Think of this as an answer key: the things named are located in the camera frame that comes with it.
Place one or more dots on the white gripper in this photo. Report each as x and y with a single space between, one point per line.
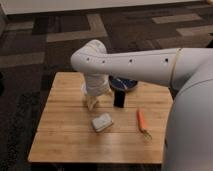
96 85

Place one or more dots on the black eraser block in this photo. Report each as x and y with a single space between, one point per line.
119 99

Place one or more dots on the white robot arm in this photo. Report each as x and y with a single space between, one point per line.
188 140

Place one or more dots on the white plastic cup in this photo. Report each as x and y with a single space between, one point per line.
83 89

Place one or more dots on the dark blue ceramic bowl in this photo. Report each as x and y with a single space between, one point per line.
122 84

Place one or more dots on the white sponge block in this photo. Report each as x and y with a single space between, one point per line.
101 122

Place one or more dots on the wooden table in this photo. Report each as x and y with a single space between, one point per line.
68 132

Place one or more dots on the orange carrot toy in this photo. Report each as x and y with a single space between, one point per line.
142 124

